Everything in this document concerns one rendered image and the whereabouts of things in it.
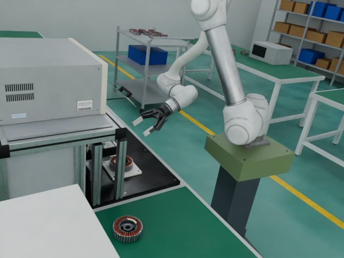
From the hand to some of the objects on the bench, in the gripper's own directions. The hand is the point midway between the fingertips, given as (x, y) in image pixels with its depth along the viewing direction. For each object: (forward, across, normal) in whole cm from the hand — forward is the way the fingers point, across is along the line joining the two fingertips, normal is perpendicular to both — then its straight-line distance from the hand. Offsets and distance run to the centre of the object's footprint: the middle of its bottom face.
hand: (139, 128), depth 180 cm
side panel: (+58, -44, +23) cm, 77 cm away
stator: (+22, -24, +6) cm, 33 cm away
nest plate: (+23, -24, +5) cm, 33 cm away
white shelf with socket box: (+74, -102, +32) cm, 130 cm away
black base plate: (+25, -12, +4) cm, 28 cm away
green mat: (+44, -76, +14) cm, 89 cm away
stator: (+36, -62, +10) cm, 72 cm away
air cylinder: (+35, -24, +12) cm, 44 cm away
